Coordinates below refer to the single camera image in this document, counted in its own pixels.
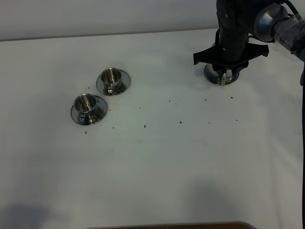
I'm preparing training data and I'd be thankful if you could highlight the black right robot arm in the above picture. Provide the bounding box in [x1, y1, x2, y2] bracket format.
[193, 0, 305, 85]

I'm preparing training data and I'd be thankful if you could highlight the far stainless steel teacup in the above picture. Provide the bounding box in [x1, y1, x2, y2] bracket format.
[100, 68, 122, 94]

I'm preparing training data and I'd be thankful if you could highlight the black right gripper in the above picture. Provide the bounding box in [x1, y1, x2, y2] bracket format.
[193, 28, 269, 76]

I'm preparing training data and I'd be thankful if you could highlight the stainless steel teacup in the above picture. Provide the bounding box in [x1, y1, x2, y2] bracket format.
[73, 94, 98, 123]
[100, 68, 122, 94]

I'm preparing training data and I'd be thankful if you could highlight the black right camera cable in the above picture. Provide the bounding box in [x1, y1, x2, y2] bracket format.
[285, 0, 301, 17]

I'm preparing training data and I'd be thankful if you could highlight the far stainless steel saucer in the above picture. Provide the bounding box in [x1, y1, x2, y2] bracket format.
[96, 69, 131, 96]

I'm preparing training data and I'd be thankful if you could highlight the stainless steel teapot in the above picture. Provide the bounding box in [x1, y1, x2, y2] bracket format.
[204, 42, 240, 86]

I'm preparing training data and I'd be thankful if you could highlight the near stainless steel saucer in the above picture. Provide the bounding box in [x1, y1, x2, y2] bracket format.
[71, 95, 108, 125]

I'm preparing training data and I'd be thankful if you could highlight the stainless steel saucer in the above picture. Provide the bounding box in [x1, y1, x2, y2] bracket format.
[71, 95, 108, 125]
[96, 69, 131, 96]

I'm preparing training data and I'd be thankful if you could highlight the near stainless steel teacup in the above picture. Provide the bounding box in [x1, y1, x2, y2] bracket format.
[73, 94, 98, 123]

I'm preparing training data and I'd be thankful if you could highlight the round steel teapot coaster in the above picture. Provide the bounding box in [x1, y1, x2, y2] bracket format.
[204, 63, 239, 85]

